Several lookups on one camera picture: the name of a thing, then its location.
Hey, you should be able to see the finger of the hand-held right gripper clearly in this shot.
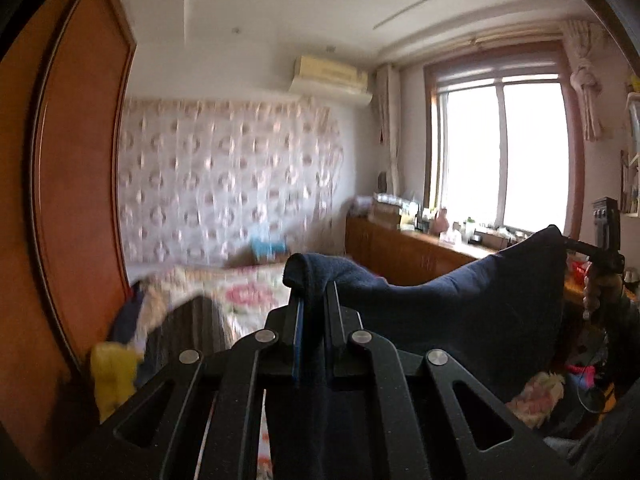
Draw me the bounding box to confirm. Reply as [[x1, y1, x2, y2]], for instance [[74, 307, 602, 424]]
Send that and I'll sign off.
[[562, 236, 598, 260]]

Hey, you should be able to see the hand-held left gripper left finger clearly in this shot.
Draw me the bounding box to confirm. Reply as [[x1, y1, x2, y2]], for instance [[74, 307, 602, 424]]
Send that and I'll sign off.
[[65, 297, 306, 480]]

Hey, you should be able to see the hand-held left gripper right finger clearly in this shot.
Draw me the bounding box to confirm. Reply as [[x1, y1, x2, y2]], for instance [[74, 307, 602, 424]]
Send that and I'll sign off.
[[325, 282, 573, 480]]

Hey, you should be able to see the navy printed T-shirt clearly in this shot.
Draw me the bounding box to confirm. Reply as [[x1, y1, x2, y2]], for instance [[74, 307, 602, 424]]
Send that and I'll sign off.
[[265, 225, 568, 480]]

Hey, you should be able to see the person's right hand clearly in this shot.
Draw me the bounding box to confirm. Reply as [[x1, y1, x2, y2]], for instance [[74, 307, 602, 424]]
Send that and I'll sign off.
[[582, 260, 626, 322]]

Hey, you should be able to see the floral quilt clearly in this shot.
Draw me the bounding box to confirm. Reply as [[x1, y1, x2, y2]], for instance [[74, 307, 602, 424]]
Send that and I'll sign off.
[[135, 262, 301, 351]]

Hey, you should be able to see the blue plastic bag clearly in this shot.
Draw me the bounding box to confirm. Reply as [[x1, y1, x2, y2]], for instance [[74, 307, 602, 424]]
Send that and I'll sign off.
[[250, 225, 288, 261]]

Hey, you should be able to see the dark patterned garment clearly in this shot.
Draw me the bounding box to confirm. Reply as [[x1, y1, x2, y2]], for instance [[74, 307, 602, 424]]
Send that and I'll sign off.
[[145, 295, 236, 376]]

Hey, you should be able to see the wooden-framed window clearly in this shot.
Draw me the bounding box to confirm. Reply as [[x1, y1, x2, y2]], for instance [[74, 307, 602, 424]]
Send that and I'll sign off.
[[424, 42, 586, 241]]

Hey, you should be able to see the long wooden cabinet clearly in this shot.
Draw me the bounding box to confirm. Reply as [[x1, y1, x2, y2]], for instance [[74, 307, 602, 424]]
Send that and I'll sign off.
[[345, 215, 501, 286]]

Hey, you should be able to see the stack of books and papers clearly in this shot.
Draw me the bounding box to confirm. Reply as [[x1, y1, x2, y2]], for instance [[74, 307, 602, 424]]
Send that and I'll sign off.
[[370, 192, 421, 231]]

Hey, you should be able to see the tied floral window curtain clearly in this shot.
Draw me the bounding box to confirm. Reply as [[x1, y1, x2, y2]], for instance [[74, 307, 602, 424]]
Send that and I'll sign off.
[[559, 19, 608, 143]]

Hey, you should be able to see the sheer circle-patterned curtain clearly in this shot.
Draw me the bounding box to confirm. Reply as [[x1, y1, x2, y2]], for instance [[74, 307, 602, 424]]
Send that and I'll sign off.
[[117, 97, 346, 268]]

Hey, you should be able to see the yellow cloth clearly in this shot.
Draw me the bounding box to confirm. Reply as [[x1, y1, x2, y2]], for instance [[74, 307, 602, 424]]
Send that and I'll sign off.
[[90, 342, 146, 423]]

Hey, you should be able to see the beige window curtain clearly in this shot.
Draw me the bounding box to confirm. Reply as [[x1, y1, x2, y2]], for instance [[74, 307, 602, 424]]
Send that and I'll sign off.
[[375, 62, 405, 196]]

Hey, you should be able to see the cream wall air conditioner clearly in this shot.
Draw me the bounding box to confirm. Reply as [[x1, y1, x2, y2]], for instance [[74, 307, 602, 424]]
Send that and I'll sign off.
[[290, 54, 375, 107]]

